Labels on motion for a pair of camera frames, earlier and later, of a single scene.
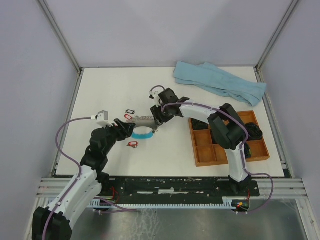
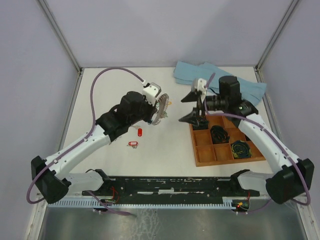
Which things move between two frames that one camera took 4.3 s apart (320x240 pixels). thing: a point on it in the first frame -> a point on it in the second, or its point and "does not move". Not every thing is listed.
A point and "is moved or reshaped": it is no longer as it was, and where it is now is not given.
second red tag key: x=133 y=144 does not move
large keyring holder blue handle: x=142 y=132 is moved or reshaped
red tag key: x=128 y=116 is moved or reshaped
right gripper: x=156 y=112 -> x=193 y=117
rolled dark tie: x=197 y=125 does not move
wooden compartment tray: x=207 y=153 does not move
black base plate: x=172 y=187 does not move
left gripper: x=124 y=129 -> x=153 y=110
